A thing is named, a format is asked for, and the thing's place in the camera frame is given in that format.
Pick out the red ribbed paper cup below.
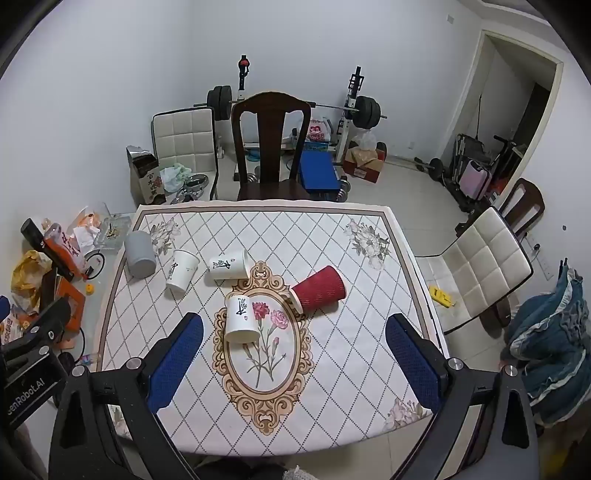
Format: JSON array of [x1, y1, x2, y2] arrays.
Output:
[[290, 265, 347, 315]]

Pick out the blue denim garment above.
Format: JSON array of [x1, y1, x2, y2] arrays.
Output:
[[501, 267, 591, 426]]

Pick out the dark wooden chair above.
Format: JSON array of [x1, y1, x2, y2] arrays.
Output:
[[231, 91, 313, 202], [499, 178, 546, 241]]

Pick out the white padded chair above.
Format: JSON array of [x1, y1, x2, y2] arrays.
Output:
[[151, 107, 221, 202], [413, 206, 534, 336]]

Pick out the yellow flat object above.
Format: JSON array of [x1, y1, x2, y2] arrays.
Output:
[[428, 285, 456, 308]]

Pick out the white door frame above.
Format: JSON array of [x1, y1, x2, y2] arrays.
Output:
[[449, 30, 565, 185]]

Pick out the silver round plates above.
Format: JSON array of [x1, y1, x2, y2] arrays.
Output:
[[172, 172, 216, 204]]

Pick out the green white plastic bag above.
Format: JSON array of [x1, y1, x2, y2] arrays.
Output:
[[159, 163, 191, 193]]

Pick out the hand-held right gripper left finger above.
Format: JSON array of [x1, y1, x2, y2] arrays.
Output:
[[48, 313, 206, 480]]

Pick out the grey cup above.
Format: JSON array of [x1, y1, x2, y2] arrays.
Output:
[[124, 230, 158, 279]]

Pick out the brown printed carton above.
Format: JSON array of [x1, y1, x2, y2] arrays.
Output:
[[126, 146, 167, 206]]

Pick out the black folded cart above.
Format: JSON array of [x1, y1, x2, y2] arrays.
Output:
[[454, 133, 491, 185]]

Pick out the red and white plastic bag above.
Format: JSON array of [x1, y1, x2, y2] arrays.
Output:
[[305, 117, 332, 144]]

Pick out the clear plastic bag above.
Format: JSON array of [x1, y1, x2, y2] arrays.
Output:
[[353, 129, 380, 154]]

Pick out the yellow plastic bag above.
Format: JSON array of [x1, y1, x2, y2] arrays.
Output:
[[11, 250, 54, 311]]

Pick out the black dumbbell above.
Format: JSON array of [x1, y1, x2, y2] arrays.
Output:
[[414, 156, 447, 179]]

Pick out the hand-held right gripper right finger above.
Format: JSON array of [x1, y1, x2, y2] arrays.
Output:
[[385, 314, 542, 480]]

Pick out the pile of snack wrappers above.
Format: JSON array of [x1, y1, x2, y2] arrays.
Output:
[[41, 205, 103, 274]]

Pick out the black scooter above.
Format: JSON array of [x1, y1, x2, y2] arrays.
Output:
[[490, 135, 528, 186]]

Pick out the black barbell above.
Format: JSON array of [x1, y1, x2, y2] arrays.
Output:
[[206, 84, 383, 130]]

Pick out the red brown cardboard box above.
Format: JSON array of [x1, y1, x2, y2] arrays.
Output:
[[342, 142, 388, 184]]

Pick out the orange snack packet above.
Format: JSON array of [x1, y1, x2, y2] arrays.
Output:
[[0, 314, 25, 345]]

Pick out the white barbell rack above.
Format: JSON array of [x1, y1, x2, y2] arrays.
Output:
[[233, 54, 366, 162]]

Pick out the white wall socket strip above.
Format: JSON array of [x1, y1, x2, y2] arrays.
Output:
[[526, 232, 553, 281]]

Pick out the orange box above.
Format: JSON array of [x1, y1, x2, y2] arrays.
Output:
[[42, 271, 87, 346]]

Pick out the blue bench pad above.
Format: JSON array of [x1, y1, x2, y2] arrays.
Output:
[[298, 151, 341, 193]]

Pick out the pink suitcase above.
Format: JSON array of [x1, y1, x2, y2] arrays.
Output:
[[461, 159, 493, 200]]

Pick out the white paper cup black print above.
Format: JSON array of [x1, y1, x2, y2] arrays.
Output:
[[209, 249, 251, 283], [165, 249, 201, 292], [224, 293, 260, 344]]

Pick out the black cable ring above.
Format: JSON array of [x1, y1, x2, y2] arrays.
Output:
[[84, 249, 106, 280]]

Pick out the glass ashtray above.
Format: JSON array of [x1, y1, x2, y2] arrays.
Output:
[[92, 214, 133, 250]]

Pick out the floral printed tablecloth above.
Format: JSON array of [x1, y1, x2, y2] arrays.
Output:
[[95, 200, 450, 455]]

